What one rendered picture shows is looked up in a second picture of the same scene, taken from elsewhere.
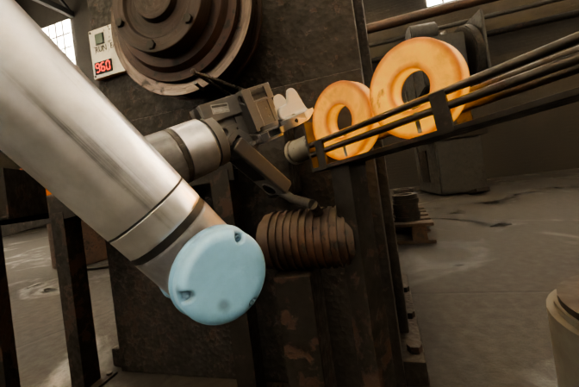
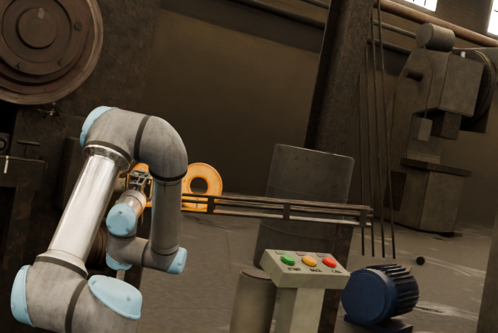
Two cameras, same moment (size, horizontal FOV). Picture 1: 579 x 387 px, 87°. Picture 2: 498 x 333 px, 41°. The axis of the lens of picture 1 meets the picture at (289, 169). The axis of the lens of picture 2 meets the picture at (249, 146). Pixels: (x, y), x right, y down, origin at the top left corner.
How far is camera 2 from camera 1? 1.74 m
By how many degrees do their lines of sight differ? 50
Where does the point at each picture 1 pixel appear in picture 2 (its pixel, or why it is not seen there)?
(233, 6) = (86, 56)
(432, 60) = (212, 180)
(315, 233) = not seen: hidden behind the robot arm
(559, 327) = (242, 277)
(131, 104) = not seen: outside the picture
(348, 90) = not seen: hidden behind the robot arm
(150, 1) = (35, 31)
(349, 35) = (138, 94)
